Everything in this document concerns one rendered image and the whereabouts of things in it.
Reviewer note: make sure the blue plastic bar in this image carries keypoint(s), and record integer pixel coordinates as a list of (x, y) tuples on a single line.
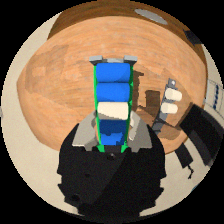
[(113, 72), (112, 126), (112, 92), (112, 139)]

